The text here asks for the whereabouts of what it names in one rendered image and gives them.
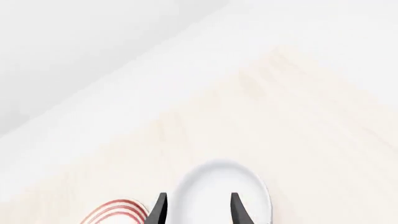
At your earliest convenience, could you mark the plate with red rings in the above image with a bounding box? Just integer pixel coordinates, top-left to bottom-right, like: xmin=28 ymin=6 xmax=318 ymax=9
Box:
xmin=78 ymin=197 xmax=151 ymax=224

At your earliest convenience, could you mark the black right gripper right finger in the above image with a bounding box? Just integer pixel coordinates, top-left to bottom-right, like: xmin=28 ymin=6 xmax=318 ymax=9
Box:
xmin=230 ymin=192 xmax=253 ymax=224

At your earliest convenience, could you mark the white bowl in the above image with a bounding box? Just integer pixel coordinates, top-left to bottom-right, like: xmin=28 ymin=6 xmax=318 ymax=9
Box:
xmin=165 ymin=159 xmax=275 ymax=224

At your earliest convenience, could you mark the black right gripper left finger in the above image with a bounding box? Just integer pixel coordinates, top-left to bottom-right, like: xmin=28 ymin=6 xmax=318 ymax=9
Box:
xmin=145 ymin=192 xmax=169 ymax=224

